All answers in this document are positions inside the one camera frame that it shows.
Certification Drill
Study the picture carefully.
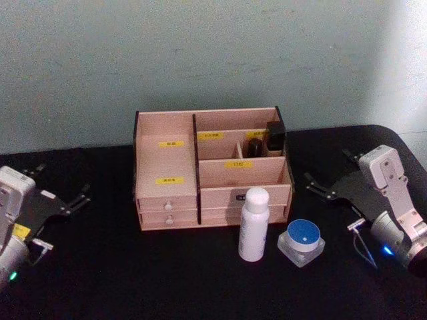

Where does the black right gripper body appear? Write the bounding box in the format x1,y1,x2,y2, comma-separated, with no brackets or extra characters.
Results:
332,170,385,221

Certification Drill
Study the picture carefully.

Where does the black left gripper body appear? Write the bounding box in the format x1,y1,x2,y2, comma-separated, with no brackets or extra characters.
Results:
14,185,69,243

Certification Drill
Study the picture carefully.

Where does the glass jar with blue lid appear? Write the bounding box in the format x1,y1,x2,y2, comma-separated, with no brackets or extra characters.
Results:
276,218,326,269

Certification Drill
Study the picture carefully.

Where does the dark cylindrical bottle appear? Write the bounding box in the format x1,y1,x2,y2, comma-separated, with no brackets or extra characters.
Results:
247,137,267,159

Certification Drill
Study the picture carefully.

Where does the white plastic bottle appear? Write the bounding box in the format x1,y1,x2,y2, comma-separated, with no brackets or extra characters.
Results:
238,187,271,263

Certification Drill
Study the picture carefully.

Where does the black table cloth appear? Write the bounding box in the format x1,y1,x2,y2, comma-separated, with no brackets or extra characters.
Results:
0,124,427,320

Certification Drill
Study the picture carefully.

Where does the pale wooden desk organizer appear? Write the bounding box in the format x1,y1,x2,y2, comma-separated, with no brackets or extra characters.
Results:
132,106,296,232

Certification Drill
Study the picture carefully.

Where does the small wooden drawer with knob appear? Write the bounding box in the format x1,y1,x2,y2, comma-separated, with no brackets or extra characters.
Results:
139,209,199,231
136,195,198,212

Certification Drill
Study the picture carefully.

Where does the wide wooden drawer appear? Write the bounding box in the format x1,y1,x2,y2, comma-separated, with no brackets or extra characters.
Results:
200,184,292,210

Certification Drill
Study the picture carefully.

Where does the thin cable with silver plug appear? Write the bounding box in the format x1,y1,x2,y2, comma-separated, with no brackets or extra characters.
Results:
346,221,380,269
27,237,55,267

